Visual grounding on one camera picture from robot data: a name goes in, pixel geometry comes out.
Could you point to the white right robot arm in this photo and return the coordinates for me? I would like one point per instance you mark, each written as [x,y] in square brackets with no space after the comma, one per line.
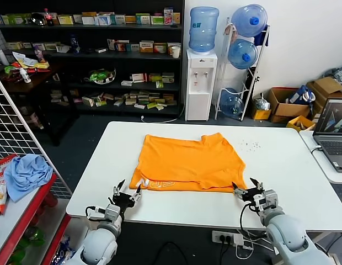
[287,234]

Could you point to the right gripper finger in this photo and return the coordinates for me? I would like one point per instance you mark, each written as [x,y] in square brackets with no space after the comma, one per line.
[237,191]
[257,185]

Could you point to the white cylinder bottle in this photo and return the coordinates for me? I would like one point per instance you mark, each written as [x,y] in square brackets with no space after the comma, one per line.
[2,58]

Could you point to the pile of grey clothes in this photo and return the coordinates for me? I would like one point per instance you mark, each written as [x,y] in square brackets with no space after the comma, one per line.
[339,74]

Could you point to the red snack bag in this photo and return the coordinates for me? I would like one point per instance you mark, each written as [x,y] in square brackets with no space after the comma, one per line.
[0,196]

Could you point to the cola bottle red cap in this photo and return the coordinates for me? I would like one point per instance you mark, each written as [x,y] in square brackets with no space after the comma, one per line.
[49,19]

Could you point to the red and white cart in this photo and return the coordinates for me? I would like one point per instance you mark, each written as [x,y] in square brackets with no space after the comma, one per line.
[19,212]

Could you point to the red white medicine box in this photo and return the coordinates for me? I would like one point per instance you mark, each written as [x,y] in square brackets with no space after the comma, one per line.
[139,78]

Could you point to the small yellow medicine box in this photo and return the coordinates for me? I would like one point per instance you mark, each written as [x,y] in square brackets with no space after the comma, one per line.
[176,18]

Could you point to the green white medicine box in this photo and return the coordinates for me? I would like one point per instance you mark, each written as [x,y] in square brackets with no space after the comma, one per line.
[157,20]

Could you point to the grey open laptop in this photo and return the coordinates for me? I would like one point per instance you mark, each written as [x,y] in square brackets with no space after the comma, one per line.
[332,143]

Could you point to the brown cardboard box with flaps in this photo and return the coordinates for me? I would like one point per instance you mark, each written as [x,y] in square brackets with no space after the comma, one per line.
[326,85]

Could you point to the orange white medicine box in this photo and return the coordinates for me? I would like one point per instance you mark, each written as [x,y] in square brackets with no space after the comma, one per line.
[146,47]

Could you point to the upright blue water jug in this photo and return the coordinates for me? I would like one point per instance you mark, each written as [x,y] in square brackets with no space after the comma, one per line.
[203,30]

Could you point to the blue snack package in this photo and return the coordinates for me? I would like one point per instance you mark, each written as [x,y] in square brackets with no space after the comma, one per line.
[63,252]

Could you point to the pink cartoon carton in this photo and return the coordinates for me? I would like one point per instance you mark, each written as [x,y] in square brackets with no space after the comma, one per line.
[168,16]

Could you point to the bowl with green bags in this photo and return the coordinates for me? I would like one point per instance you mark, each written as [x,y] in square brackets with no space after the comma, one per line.
[100,76]

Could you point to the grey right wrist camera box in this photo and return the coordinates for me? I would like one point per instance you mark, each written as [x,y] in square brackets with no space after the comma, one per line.
[267,200]

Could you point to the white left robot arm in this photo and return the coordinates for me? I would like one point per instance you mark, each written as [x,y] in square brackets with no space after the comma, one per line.
[99,243]

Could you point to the black shelving unit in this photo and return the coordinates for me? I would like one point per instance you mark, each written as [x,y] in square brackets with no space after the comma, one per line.
[118,56]

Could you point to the yellow plastic bin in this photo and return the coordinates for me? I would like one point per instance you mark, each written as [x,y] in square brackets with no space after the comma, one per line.
[293,122]

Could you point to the open brown cardboard box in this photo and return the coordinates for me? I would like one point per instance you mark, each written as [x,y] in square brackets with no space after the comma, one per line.
[291,110]

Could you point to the blue white medicine box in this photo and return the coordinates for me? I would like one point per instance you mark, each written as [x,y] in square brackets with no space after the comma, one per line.
[102,20]

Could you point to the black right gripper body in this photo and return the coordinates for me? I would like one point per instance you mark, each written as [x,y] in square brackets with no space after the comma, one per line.
[249,194]

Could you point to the purple drink bottle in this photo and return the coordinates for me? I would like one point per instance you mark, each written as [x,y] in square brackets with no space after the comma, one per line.
[40,56]

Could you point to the orange t-shirt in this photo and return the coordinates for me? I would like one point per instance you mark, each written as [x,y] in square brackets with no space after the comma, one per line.
[187,163]

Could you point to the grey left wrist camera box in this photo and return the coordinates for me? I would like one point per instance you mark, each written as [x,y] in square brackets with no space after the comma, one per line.
[113,212]

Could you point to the navy cloth on rack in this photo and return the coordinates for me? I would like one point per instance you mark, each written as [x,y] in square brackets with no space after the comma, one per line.
[262,37]

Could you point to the dark blue plastic bottle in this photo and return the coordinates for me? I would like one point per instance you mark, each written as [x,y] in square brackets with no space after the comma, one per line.
[74,45]

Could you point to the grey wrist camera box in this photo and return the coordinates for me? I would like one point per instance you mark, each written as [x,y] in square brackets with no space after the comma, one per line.
[267,200]
[113,212]

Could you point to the light blue crumpled garment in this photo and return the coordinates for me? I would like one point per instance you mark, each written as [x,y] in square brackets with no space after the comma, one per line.
[27,174]

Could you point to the small white side table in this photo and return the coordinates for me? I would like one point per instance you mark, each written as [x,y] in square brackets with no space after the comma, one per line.
[336,178]

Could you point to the blue water jug lying tilted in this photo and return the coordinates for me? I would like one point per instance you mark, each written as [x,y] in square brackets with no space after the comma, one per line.
[231,103]
[248,19]
[241,53]

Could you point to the dark wooden table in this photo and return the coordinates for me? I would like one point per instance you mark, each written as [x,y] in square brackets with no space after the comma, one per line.
[36,82]

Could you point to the shiny black bowl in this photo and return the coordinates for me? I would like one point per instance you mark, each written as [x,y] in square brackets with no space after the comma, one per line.
[38,20]

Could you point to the white metal jug rack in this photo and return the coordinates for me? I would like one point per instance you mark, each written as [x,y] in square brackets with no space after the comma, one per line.
[261,52]

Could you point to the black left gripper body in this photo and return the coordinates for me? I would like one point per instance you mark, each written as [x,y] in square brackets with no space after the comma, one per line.
[125,200]

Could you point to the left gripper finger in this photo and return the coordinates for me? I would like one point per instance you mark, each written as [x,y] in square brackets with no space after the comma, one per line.
[118,188]
[137,192]

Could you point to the white work table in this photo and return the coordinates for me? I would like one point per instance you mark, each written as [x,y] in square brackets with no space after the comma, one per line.
[275,171]

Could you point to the crumpled grey plastic bag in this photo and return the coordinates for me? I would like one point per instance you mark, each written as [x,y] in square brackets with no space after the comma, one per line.
[262,103]

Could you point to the yellow and white paper stack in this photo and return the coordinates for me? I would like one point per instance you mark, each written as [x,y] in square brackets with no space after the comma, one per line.
[24,61]

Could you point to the white water dispenser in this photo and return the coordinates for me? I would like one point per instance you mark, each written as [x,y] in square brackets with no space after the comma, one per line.
[198,91]

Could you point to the green plastic bottle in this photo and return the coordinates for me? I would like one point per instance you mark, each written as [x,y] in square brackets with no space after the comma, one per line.
[36,237]

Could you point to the white power strip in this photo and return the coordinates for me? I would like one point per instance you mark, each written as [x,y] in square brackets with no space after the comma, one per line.
[222,237]

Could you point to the white paper cup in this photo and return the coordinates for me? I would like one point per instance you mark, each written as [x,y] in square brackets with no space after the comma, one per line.
[175,53]

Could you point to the small white bottle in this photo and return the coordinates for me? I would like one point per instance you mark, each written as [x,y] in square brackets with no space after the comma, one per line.
[26,77]

